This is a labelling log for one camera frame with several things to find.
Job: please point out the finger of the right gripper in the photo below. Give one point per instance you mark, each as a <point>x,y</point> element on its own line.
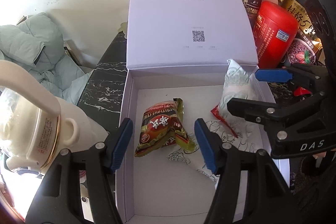
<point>251,111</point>
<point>273,75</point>

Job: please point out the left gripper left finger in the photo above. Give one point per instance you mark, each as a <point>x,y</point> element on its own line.
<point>120,141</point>

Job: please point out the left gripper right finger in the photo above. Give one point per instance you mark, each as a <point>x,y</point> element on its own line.
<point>210,145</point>

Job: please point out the white printed snack pack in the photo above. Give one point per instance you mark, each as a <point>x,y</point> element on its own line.
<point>237,84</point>
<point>248,141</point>

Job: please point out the red ketchup sachet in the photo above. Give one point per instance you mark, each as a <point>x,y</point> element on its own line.
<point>215,113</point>

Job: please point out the brown cereal snack pack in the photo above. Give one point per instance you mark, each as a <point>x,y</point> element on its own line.
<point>162,125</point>

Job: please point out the white smartphone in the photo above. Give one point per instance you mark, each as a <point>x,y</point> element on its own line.
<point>83,189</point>

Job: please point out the red canister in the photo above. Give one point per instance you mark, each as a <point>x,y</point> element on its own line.
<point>274,31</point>

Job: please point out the black gold oat bag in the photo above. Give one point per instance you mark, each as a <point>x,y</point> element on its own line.
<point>306,46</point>

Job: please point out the white cinnamoroll water bottle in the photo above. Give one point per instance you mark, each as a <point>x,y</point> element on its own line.
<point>36,125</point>

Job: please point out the lavender open gift box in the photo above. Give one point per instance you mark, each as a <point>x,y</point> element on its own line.
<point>176,49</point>

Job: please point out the grey-green puffer jacket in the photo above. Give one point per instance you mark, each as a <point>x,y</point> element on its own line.
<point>37,45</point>

